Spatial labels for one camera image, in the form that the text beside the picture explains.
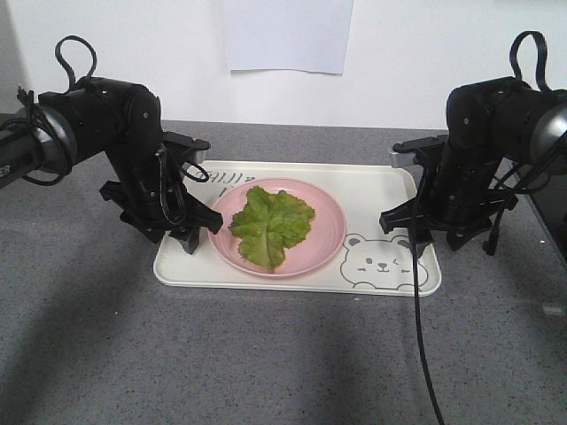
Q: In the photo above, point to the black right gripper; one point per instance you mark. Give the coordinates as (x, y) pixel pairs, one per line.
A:
(460, 222)

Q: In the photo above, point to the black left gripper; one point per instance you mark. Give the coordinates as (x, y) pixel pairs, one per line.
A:
(157, 213)

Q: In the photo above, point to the white bear-print serving tray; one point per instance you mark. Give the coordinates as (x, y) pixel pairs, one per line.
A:
(369, 261)

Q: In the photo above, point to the green lettuce leaf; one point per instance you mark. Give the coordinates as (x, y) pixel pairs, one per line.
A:
(269, 224)

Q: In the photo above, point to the pink round plate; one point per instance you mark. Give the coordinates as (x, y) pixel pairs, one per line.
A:
(323, 242)

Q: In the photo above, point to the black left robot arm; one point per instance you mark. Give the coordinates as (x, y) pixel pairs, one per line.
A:
(53, 132)

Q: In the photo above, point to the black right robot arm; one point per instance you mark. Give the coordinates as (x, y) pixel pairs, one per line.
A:
(503, 138)

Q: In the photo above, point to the black induction cooktop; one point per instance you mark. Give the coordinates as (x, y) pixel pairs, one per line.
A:
(551, 220)

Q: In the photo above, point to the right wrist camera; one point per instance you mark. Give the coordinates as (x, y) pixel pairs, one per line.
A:
(425, 152)

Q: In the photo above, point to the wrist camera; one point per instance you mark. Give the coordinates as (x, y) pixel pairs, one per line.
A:
(186, 149)
(425, 152)

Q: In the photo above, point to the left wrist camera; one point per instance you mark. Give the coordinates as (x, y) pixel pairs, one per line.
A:
(186, 149)

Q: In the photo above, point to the white paper on wall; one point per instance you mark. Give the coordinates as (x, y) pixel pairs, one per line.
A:
(306, 36)

